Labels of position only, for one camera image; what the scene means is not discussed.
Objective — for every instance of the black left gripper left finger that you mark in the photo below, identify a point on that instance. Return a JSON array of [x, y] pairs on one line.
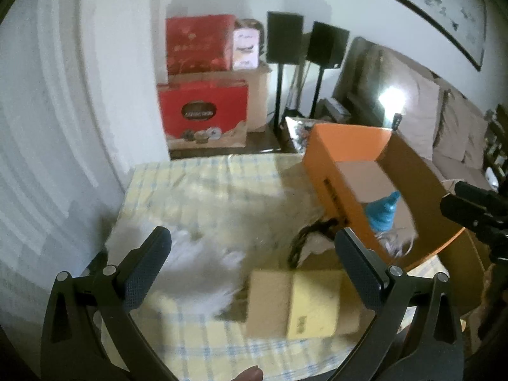
[[70, 347]]

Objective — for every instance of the blue plastic bottle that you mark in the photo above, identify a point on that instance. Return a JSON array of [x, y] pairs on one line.
[[381, 213]]

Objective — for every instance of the yellow sponge with label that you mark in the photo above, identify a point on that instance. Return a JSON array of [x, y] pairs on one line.
[[301, 305]]

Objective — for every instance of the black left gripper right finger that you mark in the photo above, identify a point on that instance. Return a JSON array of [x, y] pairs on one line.
[[416, 332]]

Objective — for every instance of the pink white small box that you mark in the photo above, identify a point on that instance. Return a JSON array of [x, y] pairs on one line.
[[245, 53]]

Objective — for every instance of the fingertip at bottom edge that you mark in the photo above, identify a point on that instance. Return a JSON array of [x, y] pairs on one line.
[[253, 373]]

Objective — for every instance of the right black speaker on stand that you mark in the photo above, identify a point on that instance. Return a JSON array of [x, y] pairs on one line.
[[327, 48]]

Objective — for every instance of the yellow checkered bed sheet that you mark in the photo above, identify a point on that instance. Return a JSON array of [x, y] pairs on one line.
[[197, 347]]

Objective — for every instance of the left black speaker on stand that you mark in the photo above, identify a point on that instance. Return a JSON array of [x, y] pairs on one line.
[[284, 36]]

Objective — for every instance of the beige sofa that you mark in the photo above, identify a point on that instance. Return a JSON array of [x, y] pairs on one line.
[[438, 122]]

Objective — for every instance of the red chocolate gift box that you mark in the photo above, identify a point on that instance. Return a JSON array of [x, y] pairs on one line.
[[204, 114]]

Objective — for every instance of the cluttered dark shelf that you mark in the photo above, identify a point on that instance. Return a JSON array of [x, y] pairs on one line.
[[495, 154]]

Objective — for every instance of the black speaker on stand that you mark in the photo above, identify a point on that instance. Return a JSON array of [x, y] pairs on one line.
[[284, 36], [327, 48]]

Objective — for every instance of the open box with clutter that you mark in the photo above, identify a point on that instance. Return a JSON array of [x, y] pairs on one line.
[[296, 133]]

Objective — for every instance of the orange cardboard box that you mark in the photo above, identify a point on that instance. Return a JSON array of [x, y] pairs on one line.
[[350, 166]]

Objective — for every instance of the dark red gift box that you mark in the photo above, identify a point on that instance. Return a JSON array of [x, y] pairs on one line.
[[199, 44]]

